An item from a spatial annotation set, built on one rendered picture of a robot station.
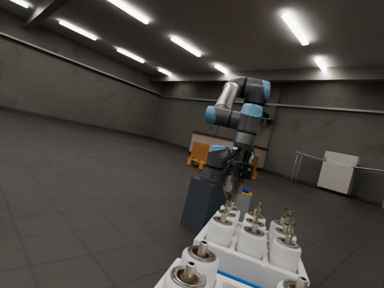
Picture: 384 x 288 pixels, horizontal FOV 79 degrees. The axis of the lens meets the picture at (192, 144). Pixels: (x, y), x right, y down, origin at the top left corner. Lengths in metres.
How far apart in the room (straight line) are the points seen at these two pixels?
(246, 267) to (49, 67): 10.74
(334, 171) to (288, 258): 6.29
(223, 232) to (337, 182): 6.32
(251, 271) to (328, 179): 6.35
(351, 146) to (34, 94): 11.03
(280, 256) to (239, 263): 0.14
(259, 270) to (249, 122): 0.50
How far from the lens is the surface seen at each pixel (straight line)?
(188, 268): 0.53
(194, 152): 4.71
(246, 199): 1.29
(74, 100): 11.36
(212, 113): 0.97
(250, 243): 0.91
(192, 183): 1.43
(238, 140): 0.86
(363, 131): 7.99
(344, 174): 7.10
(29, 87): 10.98
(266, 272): 0.91
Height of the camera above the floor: 0.53
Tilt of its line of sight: 1 degrees down
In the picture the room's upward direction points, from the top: 14 degrees clockwise
